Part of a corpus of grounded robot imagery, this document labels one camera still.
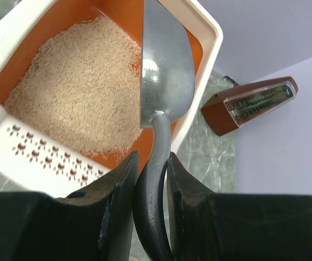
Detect white orange litter box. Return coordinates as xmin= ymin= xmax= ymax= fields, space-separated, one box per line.
xmin=0 ymin=0 xmax=224 ymax=199

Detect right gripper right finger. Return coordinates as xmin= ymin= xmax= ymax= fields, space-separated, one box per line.
xmin=167 ymin=153 xmax=312 ymax=260

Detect brown wooden metronome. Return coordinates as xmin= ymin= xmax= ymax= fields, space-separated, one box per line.
xmin=201 ymin=76 xmax=298 ymax=136

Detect beige litter granules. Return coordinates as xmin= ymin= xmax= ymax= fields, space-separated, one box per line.
xmin=4 ymin=16 xmax=142 ymax=155

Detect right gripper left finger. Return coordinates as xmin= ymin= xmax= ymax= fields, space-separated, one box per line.
xmin=0 ymin=151 xmax=139 ymax=260

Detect metal litter scoop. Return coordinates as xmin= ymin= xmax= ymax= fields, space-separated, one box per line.
xmin=133 ymin=1 xmax=195 ymax=260

